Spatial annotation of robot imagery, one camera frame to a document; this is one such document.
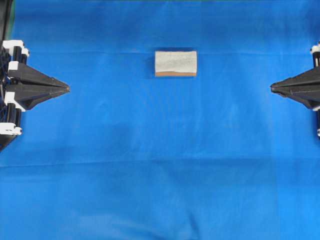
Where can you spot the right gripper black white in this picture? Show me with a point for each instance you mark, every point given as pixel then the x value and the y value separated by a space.
pixel 310 77

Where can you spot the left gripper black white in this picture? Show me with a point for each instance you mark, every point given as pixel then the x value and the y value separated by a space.
pixel 18 100

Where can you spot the white and orange sponge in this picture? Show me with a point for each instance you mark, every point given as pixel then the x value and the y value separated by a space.
pixel 176 63

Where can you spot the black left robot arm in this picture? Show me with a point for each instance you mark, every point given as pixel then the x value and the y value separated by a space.
pixel 21 86

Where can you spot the blue table cloth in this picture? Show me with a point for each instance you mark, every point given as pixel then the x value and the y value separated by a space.
pixel 126 155

